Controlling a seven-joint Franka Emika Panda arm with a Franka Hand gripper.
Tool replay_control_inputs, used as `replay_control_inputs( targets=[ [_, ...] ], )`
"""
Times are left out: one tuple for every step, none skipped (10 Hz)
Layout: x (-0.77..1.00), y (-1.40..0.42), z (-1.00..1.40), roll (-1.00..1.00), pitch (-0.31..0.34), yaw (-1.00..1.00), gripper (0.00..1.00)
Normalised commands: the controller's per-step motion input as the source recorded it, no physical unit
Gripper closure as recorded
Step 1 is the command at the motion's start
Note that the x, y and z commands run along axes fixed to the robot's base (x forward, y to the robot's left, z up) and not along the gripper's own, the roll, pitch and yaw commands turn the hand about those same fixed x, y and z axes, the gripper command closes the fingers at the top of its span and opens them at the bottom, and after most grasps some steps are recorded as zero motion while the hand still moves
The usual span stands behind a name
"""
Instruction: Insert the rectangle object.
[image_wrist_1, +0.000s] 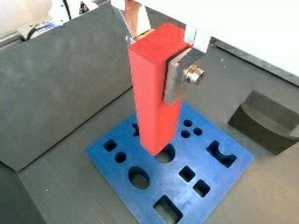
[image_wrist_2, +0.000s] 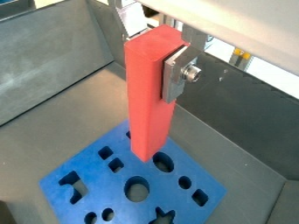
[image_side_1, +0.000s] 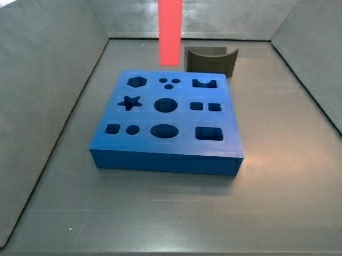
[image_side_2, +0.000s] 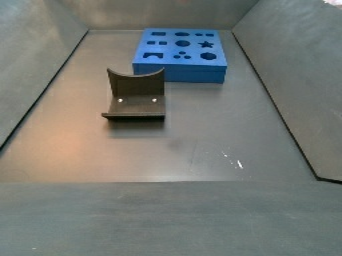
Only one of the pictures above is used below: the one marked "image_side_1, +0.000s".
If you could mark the blue shape sorter block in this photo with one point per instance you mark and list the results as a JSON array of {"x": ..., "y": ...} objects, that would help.
[{"x": 170, "y": 122}]

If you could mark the dark curved block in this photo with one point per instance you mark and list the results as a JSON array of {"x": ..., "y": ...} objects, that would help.
[{"x": 210, "y": 60}]

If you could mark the red rectangular peg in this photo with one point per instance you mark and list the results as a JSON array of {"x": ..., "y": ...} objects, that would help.
[{"x": 170, "y": 31}]

